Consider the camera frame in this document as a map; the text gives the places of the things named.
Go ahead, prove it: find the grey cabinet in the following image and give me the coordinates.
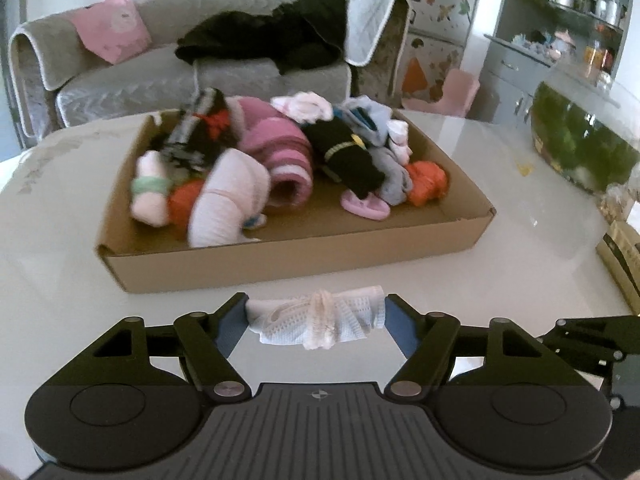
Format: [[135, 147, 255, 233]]
[[460, 0, 640, 126]]

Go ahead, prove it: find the white mesh sock bundle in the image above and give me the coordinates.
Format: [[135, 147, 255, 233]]
[[246, 285, 387, 352]]

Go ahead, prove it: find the orange sock bundle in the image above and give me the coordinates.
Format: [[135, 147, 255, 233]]
[[166, 180, 207, 233], [404, 161, 449, 207]]

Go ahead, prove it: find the pale striped sock bundle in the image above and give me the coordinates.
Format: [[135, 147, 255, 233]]
[[336, 95, 396, 148]]

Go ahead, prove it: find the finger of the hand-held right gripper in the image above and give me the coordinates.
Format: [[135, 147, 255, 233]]
[[555, 314, 640, 346], [540, 335, 626, 376]]

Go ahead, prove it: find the pink pillow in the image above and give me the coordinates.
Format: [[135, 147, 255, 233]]
[[67, 0, 152, 65]]

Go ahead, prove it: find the pink cat slipper sock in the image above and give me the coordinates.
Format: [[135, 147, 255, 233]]
[[340, 191, 392, 221]]

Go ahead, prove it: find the pink chair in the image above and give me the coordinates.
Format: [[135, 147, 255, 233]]
[[402, 69, 478, 118]]

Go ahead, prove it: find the olive cardboard carton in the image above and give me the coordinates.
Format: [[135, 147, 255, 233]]
[[596, 220, 640, 316]]

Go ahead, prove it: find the orange drink bottle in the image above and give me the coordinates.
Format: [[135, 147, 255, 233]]
[[582, 30, 608, 73]]

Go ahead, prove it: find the white quilted blanket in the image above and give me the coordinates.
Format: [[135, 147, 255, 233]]
[[337, 0, 403, 67]]

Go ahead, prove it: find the pink fuzzy sock bundle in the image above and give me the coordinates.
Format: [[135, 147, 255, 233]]
[[235, 97, 317, 209]]

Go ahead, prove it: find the white sock bundle pink band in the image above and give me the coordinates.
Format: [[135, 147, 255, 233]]
[[271, 91, 334, 124]]

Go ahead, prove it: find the black clothing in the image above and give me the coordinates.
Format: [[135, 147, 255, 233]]
[[175, 0, 348, 75]]

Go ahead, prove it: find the black sock yellow stripe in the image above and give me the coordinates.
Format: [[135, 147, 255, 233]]
[[301, 119, 387, 202]]

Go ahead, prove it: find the glass fish bowl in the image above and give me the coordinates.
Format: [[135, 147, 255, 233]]
[[530, 67, 640, 196]]

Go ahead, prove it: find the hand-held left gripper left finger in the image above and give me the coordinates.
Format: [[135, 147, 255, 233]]
[[52, 292, 251, 403]]

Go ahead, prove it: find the white waffle sock bundle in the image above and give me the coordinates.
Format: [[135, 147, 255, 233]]
[[186, 148, 272, 249]]

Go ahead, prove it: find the black checkered sock red bow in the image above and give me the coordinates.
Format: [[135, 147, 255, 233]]
[[159, 88, 240, 183]]

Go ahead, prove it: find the small white sock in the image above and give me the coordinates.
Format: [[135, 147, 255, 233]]
[[386, 120, 413, 162]]

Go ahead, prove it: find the grey-blue sock roll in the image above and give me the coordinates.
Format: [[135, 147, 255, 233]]
[[367, 147, 416, 207]]

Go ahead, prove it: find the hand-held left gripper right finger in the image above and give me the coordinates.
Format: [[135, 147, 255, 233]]
[[384, 294, 586, 403]]

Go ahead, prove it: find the grey covered sofa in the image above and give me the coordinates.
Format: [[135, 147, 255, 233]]
[[9, 0, 411, 151]]

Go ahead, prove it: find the floral print cabinet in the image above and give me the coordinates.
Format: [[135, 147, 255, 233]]
[[355, 0, 488, 108]]

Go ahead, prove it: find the white sock bundle green band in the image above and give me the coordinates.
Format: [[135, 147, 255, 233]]
[[130, 151, 172, 227]]

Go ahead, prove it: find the brown cardboard box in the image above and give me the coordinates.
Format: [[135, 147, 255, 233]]
[[95, 107, 496, 295]]

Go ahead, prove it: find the white glossy desktop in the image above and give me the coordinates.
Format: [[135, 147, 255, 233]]
[[0, 110, 640, 461]]

